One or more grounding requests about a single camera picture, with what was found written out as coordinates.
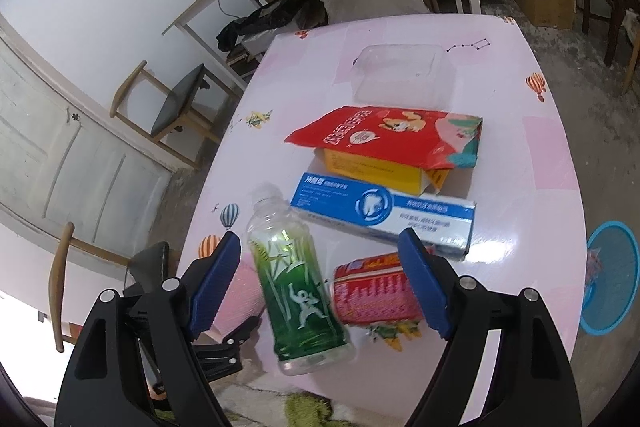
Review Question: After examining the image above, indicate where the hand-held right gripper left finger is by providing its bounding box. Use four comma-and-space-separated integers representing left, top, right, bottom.
54, 231, 242, 427

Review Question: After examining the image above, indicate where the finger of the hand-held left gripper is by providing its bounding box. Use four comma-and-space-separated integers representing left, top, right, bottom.
192, 316, 262, 380

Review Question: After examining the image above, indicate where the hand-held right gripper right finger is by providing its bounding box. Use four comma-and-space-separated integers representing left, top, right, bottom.
397, 228, 583, 427

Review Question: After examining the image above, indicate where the red drink can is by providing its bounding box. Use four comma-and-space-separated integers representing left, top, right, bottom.
332, 252, 426, 326

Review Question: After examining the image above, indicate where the green plastic packet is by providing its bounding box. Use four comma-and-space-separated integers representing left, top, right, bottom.
247, 182, 357, 379

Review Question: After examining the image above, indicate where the blue toothpaste box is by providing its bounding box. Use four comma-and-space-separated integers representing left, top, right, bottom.
290, 172, 477, 263

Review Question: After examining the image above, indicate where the yellow cardboard box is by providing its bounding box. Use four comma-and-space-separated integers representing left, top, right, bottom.
312, 147, 452, 198

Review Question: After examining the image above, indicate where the red snack bag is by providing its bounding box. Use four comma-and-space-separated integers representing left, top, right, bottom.
284, 106, 484, 171

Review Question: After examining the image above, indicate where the blue plastic basket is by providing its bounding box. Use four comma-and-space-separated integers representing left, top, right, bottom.
580, 221, 640, 337

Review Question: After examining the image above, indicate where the clear plastic container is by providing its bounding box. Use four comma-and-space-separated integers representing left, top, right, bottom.
351, 43, 449, 104

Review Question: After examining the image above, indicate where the wooden chair black seat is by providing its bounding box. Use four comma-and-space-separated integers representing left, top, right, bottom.
110, 59, 237, 168
49, 222, 171, 354

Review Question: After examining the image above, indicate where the white door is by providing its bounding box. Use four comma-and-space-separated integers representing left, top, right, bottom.
0, 14, 177, 259

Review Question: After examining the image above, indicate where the black cloth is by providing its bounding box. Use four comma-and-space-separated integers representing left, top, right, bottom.
215, 0, 327, 54

